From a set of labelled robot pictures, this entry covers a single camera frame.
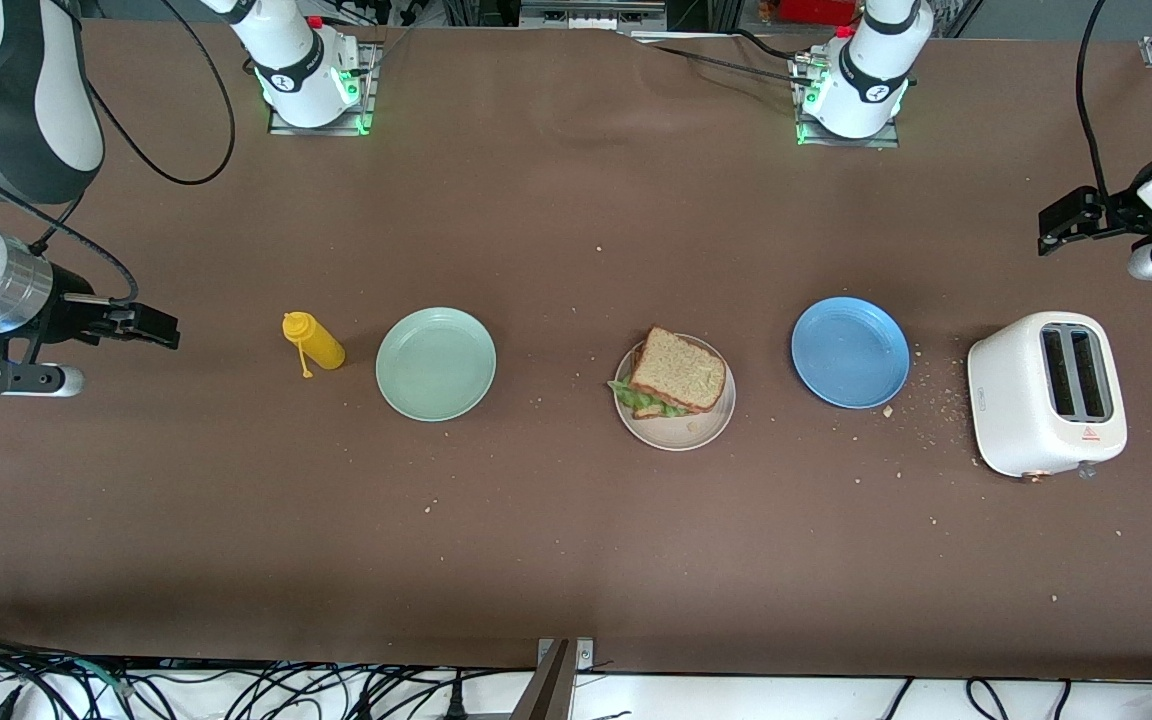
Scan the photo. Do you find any blue plate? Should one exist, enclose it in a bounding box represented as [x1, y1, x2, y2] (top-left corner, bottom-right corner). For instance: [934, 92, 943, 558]
[791, 296, 910, 409]

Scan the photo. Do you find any mint green plate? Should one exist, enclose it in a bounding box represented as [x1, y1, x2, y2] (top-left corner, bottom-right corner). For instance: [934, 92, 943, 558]
[376, 307, 497, 422]

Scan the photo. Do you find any silver mounting bracket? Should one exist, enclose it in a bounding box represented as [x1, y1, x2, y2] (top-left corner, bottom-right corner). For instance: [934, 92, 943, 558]
[536, 638, 595, 673]

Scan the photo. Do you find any green lettuce leaf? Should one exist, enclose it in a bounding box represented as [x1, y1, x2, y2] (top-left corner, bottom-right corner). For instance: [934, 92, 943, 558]
[608, 378, 690, 420]

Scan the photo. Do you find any beige plate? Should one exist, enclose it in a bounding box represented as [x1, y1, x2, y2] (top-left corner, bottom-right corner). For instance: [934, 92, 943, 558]
[614, 335, 737, 452]

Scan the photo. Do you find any dark grey pole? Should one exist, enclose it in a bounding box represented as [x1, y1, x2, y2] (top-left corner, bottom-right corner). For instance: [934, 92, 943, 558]
[509, 640, 577, 720]

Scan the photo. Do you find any black table cable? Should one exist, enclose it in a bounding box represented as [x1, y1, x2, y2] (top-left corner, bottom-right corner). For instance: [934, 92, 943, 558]
[626, 30, 819, 91]

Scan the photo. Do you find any red box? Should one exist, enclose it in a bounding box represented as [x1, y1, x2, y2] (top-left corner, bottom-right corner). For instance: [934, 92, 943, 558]
[776, 0, 857, 26]

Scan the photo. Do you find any yellow mustard squeeze bottle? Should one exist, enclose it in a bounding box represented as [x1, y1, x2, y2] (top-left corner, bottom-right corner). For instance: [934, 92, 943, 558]
[282, 311, 347, 380]

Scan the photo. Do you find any teal floor cable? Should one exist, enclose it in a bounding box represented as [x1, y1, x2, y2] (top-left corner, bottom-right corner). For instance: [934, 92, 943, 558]
[56, 655, 132, 696]

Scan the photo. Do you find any brown bread slice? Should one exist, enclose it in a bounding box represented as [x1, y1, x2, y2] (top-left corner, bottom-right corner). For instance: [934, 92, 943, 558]
[629, 326, 728, 414]
[631, 340, 667, 421]

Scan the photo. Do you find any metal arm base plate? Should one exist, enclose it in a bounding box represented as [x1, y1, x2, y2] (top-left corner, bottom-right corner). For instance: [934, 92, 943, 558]
[268, 42, 379, 137]
[794, 55, 902, 149]

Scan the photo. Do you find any white toaster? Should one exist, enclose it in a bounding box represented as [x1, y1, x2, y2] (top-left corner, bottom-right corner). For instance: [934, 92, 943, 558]
[967, 311, 1129, 483]

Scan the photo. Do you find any silver metal frame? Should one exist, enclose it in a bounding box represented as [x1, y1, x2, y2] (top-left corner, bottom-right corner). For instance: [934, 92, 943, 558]
[519, 0, 667, 31]

